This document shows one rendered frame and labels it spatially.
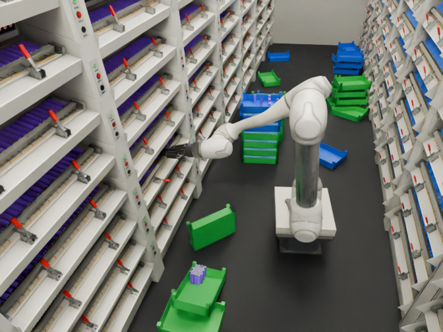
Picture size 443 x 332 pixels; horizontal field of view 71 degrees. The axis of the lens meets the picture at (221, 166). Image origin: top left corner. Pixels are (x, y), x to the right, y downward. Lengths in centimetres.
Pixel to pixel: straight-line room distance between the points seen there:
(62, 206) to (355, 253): 164
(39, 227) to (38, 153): 23
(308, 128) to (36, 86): 86
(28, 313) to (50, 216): 29
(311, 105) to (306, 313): 111
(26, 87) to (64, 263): 60
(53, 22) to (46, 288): 83
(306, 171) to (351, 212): 101
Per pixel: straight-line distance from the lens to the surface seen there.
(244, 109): 234
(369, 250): 216
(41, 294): 121
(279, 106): 140
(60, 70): 106
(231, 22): 289
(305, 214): 153
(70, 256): 125
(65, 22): 111
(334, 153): 282
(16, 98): 95
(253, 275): 192
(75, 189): 119
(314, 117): 116
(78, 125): 114
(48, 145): 107
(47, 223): 111
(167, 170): 177
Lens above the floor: 164
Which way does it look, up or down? 39 degrees down
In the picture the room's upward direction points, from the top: 4 degrees counter-clockwise
